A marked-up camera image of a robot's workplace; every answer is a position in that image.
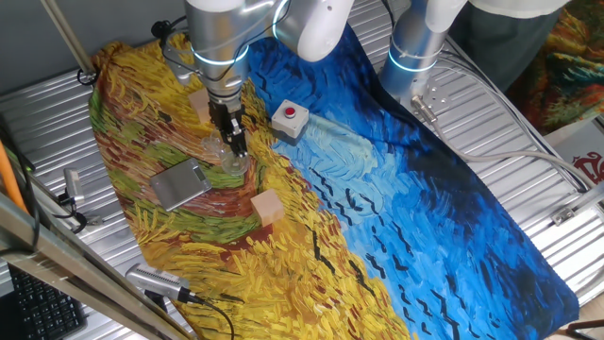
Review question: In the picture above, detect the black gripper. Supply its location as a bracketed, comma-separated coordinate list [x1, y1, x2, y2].
[208, 98, 250, 159]

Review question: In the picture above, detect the clear glass cup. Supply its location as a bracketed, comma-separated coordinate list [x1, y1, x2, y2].
[201, 129, 252, 178]

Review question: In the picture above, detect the wooden cube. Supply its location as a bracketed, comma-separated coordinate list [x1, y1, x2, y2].
[187, 87, 213, 125]
[249, 188, 286, 229]

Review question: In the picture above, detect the grey red emergency button box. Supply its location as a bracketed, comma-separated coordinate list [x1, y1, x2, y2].
[270, 98, 310, 144]

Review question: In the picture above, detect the silver digital scale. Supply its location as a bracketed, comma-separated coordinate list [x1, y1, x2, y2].
[149, 158, 213, 213]

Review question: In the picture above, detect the painted yellow blue cloth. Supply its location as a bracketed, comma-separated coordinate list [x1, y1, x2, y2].
[88, 23, 580, 340]

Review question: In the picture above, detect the grey diagonal metal pole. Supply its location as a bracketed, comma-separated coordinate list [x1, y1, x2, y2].
[40, 0, 98, 80]

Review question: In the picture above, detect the orange pole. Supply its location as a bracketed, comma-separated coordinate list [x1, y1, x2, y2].
[0, 140, 28, 213]

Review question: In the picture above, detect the black keyboard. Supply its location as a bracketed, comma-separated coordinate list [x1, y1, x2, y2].
[7, 263, 89, 340]

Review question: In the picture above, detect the person in white shirt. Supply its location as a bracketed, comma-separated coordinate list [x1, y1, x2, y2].
[447, 0, 573, 94]

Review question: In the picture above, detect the white sign with red logo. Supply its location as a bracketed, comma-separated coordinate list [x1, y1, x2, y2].
[549, 115, 604, 186]

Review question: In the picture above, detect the dark curved metal bar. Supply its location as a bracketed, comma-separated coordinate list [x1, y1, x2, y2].
[563, 318, 604, 340]

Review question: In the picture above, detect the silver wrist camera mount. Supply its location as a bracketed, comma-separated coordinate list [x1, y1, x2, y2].
[150, 18, 205, 87]

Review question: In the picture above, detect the silver camera with black stand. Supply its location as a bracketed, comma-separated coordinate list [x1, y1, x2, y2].
[125, 263, 193, 313]

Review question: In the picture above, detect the small silver camera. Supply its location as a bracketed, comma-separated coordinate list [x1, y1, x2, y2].
[62, 167, 87, 206]

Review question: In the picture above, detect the black camera cable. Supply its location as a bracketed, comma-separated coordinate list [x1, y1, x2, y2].
[186, 292, 236, 340]

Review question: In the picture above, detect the aluminium frame beam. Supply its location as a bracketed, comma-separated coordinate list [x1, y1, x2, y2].
[0, 191, 191, 340]

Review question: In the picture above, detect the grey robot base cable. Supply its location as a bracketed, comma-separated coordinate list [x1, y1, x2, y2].
[410, 93, 596, 191]

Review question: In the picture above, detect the metal bracket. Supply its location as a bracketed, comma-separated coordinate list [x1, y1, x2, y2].
[550, 181, 604, 227]

